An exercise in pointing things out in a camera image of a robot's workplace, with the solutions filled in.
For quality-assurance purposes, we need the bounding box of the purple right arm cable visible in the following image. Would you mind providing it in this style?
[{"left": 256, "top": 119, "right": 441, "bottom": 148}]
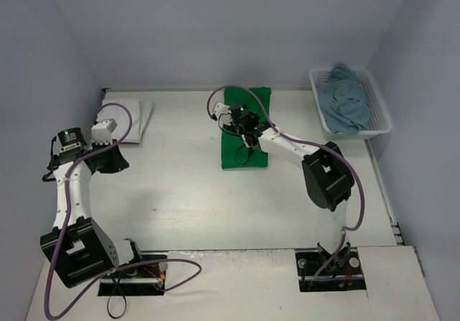
[{"left": 206, "top": 85, "right": 366, "bottom": 282}]

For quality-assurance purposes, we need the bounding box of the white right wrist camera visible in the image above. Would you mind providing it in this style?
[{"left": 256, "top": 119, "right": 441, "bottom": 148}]
[{"left": 211, "top": 102, "right": 233, "bottom": 130}]

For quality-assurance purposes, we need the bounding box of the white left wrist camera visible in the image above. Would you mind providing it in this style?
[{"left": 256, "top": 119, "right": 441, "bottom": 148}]
[{"left": 91, "top": 118, "right": 117, "bottom": 145}]

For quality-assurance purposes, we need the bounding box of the green t shirt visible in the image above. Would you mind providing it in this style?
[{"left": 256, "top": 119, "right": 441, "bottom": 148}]
[{"left": 221, "top": 87, "right": 269, "bottom": 169}]

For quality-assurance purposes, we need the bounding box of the black loop cable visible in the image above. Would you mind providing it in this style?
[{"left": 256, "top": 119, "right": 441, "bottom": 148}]
[{"left": 106, "top": 277, "right": 128, "bottom": 319}]

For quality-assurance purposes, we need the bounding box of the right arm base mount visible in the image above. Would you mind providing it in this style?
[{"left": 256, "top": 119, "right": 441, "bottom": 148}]
[{"left": 295, "top": 248, "right": 367, "bottom": 293}]

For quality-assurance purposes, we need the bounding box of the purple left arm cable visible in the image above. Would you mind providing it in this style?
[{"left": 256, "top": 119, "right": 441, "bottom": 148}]
[{"left": 43, "top": 102, "right": 203, "bottom": 318}]

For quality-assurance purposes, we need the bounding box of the white laundry basket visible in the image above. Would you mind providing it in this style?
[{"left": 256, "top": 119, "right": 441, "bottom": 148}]
[{"left": 308, "top": 65, "right": 392, "bottom": 140}]

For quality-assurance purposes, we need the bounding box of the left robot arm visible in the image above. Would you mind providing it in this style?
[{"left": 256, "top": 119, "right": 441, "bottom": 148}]
[{"left": 40, "top": 119, "right": 144, "bottom": 288}]

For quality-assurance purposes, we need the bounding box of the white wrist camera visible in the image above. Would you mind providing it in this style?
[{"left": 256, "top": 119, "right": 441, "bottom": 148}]
[
  {"left": 91, "top": 118, "right": 117, "bottom": 145},
  {"left": 211, "top": 102, "right": 233, "bottom": 130}
]

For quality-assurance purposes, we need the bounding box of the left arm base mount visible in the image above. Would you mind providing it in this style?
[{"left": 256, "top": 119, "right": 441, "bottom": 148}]
[{"left": 98, "top": 263, "right": 167, "bottom": 297}]

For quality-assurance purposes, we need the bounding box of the white t shirt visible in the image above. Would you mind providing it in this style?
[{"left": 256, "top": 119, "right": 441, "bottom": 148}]
[{"left": 97, "top": 98, "right": 155, "bottom": 144}]

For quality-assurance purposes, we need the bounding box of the light blue garment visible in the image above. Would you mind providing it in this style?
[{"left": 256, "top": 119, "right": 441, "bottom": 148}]
[{"left": 318, "top": 62, "right": 371, "bottom": 136}]

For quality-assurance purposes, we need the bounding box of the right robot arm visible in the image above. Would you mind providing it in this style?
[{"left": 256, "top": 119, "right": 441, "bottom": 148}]
[{"left": 213, "top": 102, "right": 354, "bottom": 272}]

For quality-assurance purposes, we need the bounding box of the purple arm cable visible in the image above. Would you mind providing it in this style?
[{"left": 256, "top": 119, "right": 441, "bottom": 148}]
[
  {"left": 206, "top": 85, "right": 366, "bottom": 282},
  {"left": 43, "top": 102, "right": 203, "bottom": 318}
]

